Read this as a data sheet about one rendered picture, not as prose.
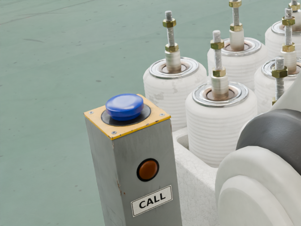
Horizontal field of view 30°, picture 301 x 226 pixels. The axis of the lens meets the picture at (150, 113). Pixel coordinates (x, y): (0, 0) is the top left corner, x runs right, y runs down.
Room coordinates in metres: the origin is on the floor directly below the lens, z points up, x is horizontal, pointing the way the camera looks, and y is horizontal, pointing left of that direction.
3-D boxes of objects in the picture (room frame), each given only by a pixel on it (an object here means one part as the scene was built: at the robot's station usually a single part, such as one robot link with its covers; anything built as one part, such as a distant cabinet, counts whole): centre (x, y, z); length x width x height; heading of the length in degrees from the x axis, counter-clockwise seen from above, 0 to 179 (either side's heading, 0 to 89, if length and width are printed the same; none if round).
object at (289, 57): (0.72, -0.20, 0.26); 0.02 x 0.02 x 0.03
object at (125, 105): (0.53, 0.03, 0.32); 0.04 x 0.04 x 0.02
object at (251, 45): (0.83, -0.15, 0.25); 0.08 x 0.08 x 0.01
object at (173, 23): (0.78, -0.04, 0.32); 0.02 x 0.02 x 0.01; 27
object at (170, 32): (0.78, -0.04, 0.30); 0.01 x 0.01 x 0.08
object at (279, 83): (0.56, -0.15, 0.30); 0.01 x 0.01 x 0.08
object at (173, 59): (0.78, -0.04, 0.26); 0.02 x 0.02 x 0.03
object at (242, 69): (0.83, -0.15, 0.16); 0.10 x 0.10 x 0.18
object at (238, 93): (0.67, -0.10, 0.25); 0.08 x 0.08 x 0.01
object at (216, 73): (0.67, -0.10, 0.29); 0.02 x 0.02 x 0.01; 57
